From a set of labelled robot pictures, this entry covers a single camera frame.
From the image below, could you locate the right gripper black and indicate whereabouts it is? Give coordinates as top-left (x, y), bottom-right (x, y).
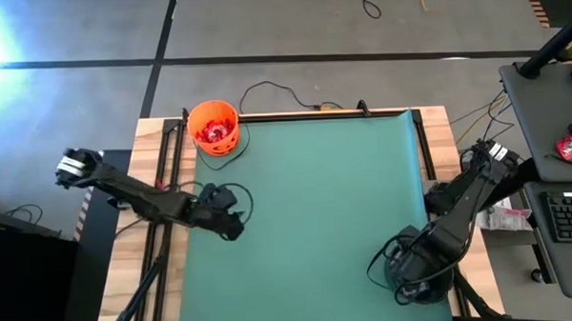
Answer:
top-left (393, 230), bottom-right (463, 291)

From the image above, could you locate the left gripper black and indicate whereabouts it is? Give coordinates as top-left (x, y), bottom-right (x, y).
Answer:
top-left (191, 204), bottom-right (246, 243)

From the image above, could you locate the orange pumpkin face bucket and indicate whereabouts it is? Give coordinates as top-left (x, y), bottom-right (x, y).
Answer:
top-left (186, 98), bottom-right (253, 173)

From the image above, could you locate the green table mat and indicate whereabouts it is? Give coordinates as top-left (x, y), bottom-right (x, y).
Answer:
top-left (172, 108), bottom-right (454, 321)

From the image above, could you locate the clear plastic bag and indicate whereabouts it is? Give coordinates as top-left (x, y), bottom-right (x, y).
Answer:
top-left (476, 197), bottom-right (533, 234)

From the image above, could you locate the grey keyboard desk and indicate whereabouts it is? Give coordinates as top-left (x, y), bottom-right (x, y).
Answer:
top-left (523, 179), bottom-right (572, 301)

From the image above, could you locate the black computer keyboard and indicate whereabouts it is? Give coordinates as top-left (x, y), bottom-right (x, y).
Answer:
top-left (543, 191), bottom-right (572, 245)

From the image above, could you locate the grey side desk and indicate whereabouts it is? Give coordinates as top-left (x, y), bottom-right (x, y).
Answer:
top-left (498, 58), bottom-right (572, 186)

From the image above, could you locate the black cabinet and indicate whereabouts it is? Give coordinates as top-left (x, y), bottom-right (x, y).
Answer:
top-left (0, 205), bottom-right (83, 321)

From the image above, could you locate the black monitor pole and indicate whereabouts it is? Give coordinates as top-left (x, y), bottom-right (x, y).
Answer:
top-left (517, 10), bottom-right (572, 80)

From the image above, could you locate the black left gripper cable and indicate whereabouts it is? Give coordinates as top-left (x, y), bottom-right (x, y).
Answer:
top-left (191, 180), bottom-right (255, 244)

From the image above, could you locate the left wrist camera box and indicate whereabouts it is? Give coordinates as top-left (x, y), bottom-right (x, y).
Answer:
top-left (198, 181), bottom-right (239, 212)

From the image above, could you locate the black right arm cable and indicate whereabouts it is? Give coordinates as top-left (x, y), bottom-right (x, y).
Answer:
top-left (363, 223), bottom-right (478, 308)

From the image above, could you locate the black metal rig frame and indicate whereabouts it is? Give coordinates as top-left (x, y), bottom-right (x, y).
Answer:
top-left (88, 98), bottom-right (507, 321)

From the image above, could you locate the black floor cable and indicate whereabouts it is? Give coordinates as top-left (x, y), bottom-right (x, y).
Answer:
top-left (3, 202), bottom-right (45, 227)
top-left (360, 0), bottom-right (397, 20)
top-left (237, 76), bottom-right (345, 114)

